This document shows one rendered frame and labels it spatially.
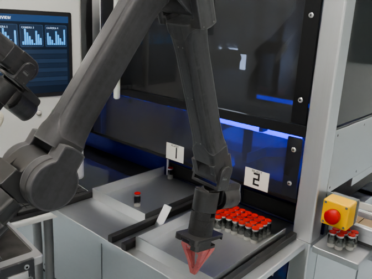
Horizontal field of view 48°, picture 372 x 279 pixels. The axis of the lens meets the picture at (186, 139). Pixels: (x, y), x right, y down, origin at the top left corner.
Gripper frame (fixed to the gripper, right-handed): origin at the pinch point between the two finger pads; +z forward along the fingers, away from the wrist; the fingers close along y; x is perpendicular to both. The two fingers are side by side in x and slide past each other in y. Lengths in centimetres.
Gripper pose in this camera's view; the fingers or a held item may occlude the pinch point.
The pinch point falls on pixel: (193, 270)
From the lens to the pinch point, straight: 101.4
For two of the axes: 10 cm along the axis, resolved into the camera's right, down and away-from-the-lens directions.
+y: 6.4, 0.1, 7.7
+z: -1.6, 9.8, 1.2
